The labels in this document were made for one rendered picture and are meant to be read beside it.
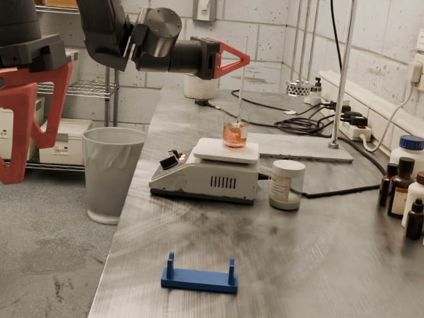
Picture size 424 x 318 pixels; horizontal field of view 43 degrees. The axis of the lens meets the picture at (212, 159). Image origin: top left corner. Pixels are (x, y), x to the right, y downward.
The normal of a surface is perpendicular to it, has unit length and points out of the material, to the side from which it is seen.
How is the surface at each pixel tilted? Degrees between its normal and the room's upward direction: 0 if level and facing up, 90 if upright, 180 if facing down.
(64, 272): 0
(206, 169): 90
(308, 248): 0
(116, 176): 94
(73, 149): 92
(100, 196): 94
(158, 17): 52
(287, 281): 0
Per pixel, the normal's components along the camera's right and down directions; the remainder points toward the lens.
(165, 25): 0.29, -0.35
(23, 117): 0.07, 0.61
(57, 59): 0.99, -0.12
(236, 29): 0.04, 0.29
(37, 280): 0.08, -0.95
